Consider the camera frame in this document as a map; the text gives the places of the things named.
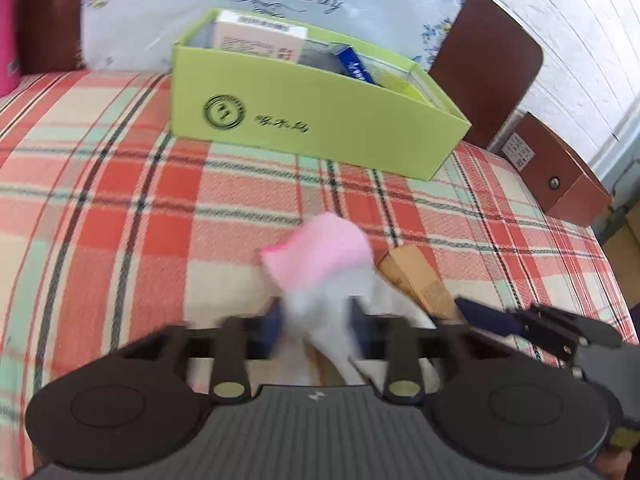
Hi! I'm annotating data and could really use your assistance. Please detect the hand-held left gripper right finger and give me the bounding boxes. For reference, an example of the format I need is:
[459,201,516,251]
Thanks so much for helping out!
[347,297,503,405]

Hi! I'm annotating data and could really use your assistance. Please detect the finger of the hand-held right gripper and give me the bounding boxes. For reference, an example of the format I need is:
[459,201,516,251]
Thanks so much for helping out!
[454,296,625,361]

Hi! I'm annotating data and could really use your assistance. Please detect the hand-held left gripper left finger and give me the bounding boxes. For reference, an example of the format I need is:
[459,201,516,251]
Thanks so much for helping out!
[120,297,286,404]

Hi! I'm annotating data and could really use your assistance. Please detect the gold box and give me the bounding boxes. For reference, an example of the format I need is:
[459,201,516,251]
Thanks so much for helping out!
[376,245,467,322]

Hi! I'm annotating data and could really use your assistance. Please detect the pink white glove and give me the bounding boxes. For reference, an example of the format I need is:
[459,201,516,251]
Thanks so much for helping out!
[260,211,436,386]

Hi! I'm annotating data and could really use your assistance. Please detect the light green cardboard box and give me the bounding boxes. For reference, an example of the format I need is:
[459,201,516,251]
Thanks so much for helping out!
[170,7,472,182]

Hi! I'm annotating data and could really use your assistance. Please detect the dark blue medicine box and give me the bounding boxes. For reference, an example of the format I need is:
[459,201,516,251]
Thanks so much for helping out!
[334,44,383,86]

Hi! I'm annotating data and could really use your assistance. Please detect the white printed box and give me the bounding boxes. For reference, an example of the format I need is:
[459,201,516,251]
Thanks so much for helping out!
[214,10,309,65]

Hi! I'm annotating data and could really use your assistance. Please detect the brown cardboard box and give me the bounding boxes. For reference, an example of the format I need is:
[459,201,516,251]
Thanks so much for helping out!
[487,111,613,228]

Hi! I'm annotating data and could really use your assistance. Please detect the plaid bed sheet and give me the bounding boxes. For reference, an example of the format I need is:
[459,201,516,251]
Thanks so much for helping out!
[0,70,640,480]

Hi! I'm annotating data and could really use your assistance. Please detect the brown headboard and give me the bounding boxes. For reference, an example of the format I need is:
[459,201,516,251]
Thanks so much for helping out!
[15,0,545,150]

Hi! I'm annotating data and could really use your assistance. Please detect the floral plastic bag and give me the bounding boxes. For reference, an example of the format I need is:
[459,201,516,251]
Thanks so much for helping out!
[80,0,473,73]

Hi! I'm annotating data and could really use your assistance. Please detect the pink thermos bottle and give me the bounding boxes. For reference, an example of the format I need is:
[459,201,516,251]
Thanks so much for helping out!
[0,0,23,97]

